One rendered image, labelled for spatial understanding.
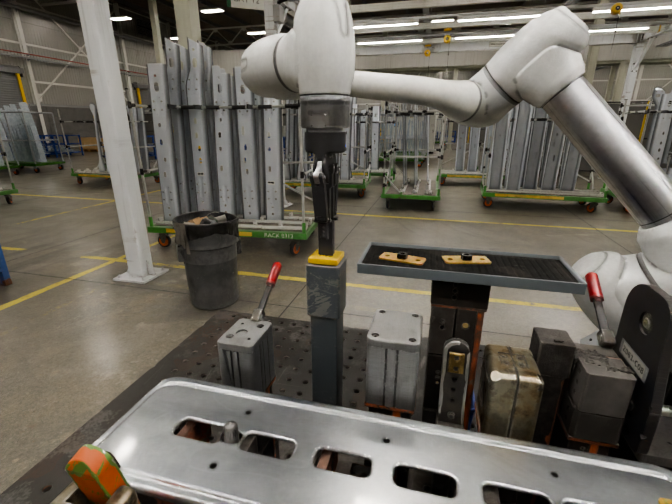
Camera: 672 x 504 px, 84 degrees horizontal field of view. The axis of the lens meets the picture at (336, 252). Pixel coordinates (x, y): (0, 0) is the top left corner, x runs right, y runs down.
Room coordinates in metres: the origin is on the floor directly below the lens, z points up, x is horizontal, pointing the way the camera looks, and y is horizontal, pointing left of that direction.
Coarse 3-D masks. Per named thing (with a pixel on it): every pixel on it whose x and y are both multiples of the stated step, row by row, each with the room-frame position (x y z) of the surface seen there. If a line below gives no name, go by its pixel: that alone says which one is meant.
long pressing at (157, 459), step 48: (192, 384) 0.50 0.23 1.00; (144, 432) 0.41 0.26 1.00; (240, 432) 0.41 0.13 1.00; (288, 432) 0.41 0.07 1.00; (336, 432) 0.41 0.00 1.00; (384, 432) 0.41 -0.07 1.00; (432, 432) 0.41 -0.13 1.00; (480, 432) 0.40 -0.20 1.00; (144, 480) 0.34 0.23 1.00; (192, 480) 0.33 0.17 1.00; (240, 480) 0.33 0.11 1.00; (288, 480) 0.33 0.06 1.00; (336, 480) 0.33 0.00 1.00; (384, 480) 0.33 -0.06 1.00; (480, 480) 0.33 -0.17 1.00; (528, 480) 0.33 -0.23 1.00; (576, 480) 0.33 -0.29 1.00; (624, 480) 0.33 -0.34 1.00
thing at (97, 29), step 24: (96, 0) 3.34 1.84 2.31; (96, 24) 3.30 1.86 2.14; (96, 48) 3.31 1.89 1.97; (96, 72) 3.32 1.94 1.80; (96, 96) 3.34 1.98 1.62; (120, 96) 3.41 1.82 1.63; (120, 120) 3.36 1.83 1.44; (120, 144) 3.32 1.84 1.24; (120, 168) 3.31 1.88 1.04; (120, 192) 3.32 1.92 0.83; (120, 216) 3.33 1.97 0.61; (144, 240) 3.40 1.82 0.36; (144, 264) 3.35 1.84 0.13
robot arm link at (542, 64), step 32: (544, 32) 0.94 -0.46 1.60; (576, 32) 0.92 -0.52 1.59; (512, 64) 0.97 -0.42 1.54; (544, 64) 0.94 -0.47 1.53; (576, 64) 0.93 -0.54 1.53; (512, 96) 1.00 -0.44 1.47; (544, 96) 0.95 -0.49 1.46; (576, 96) 0.92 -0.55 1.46; (576, 128) 0.91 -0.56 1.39; (608, 128) 0.88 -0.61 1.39; (608, 160) 0.87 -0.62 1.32; (640, 160) 0.85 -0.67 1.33; (640, 192) 0.83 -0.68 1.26; (640, 224) 0.85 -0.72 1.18; (640, 256) 0.85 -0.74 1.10
